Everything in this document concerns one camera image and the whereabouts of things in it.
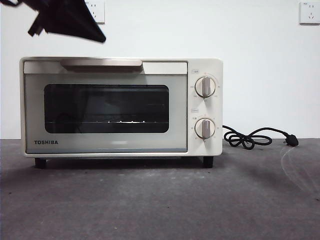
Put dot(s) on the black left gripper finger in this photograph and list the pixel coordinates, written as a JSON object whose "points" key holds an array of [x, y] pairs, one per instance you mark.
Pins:
{"points": [[72, 20]]}

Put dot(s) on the cream Toshiba toaster oven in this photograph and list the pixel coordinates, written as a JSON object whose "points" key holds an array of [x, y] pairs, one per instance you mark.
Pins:
{"points": [[207, 67]]}

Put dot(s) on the cream round oven knob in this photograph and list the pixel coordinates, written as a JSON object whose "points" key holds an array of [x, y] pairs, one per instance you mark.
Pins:
{"points": [[205, 128], [205, 86]]}

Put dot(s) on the white wall socket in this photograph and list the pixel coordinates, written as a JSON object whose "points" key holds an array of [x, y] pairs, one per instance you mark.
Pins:
{"points": [[98, 13], [310, 12]]}

